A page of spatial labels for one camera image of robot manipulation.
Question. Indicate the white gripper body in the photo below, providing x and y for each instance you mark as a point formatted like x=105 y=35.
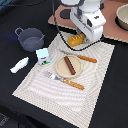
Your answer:
x=91 y=24

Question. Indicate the yellow bread loaf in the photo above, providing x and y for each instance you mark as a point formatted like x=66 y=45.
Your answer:
x=75 y=40

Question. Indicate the brown sausage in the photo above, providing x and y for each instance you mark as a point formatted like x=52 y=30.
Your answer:
x=70 y=67

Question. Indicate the small milk carton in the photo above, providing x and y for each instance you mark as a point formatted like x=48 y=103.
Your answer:
x=43 y=56

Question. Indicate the grey two-handled pot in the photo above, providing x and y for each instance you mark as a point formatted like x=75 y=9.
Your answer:
x=31 y=39

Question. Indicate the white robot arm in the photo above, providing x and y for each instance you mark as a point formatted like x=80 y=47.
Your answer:
x=84 y=6

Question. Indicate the pink stove board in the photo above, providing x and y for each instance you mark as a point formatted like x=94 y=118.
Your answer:
x=111 y=29

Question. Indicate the beige bowl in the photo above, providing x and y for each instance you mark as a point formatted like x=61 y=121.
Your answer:
x=122 y=15

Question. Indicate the round wooden plate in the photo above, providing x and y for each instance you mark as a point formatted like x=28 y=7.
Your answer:
x=62 y=68

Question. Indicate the white toy fish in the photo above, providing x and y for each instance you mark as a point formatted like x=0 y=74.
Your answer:
x=19 y=65

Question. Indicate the striped beige placemat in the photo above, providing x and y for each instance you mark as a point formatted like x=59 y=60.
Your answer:
x=64 y=101

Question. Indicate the knife with wooden handle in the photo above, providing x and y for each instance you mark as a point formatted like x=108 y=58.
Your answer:
x=80 y=56

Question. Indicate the fork with wooden handle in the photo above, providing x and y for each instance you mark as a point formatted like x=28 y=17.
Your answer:
x=66 y=81

